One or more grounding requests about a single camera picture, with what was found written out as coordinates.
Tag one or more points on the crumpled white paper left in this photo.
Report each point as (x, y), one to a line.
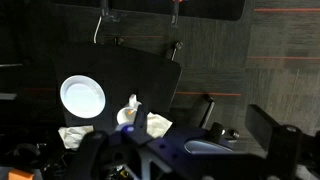
(72, 136)

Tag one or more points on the crumpled white paper towel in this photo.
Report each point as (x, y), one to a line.
(157, 126)

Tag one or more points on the white round plate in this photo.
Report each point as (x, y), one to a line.
(82, 96)

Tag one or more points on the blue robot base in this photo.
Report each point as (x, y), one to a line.
(181, 153)

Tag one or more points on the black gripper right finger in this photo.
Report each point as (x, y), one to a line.
(275, 139)

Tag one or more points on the white ceramic mug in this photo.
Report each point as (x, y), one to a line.
(133, 104)

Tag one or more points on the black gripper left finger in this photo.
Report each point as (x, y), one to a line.
(138, 120)

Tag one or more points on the black table mat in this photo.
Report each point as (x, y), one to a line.
(121, 72)

